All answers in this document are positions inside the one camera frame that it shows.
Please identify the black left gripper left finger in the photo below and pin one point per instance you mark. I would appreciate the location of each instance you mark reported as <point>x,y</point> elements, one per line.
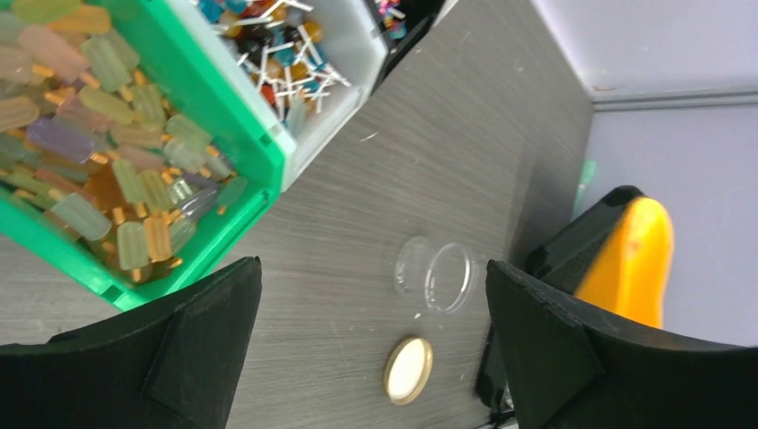
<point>172,363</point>

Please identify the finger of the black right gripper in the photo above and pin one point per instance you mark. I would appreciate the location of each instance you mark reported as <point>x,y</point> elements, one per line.
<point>564,259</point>

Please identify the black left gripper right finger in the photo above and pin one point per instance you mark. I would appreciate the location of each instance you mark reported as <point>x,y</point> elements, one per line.
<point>571,364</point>

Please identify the yellow plastic scoop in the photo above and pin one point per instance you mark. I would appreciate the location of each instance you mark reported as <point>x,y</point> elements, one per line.
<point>630,274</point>

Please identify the green candy bin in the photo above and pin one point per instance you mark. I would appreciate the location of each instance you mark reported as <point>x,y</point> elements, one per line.
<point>128,161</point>

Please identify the clear plastic jar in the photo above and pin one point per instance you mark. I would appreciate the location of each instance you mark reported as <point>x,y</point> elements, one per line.
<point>439,276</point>

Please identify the black swirl lollipop bin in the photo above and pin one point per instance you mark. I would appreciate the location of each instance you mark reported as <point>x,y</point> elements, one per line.
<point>401,25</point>

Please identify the white lollipop bin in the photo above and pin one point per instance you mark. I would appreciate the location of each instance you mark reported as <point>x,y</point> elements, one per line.
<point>353,46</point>

